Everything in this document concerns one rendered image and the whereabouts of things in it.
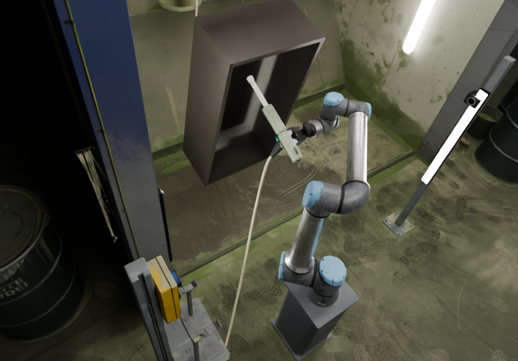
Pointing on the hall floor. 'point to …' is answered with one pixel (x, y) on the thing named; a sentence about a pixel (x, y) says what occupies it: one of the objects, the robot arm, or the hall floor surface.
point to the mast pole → (462, 136)
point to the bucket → (479, 127)
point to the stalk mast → (149, 307)
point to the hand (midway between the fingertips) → (281, 141)
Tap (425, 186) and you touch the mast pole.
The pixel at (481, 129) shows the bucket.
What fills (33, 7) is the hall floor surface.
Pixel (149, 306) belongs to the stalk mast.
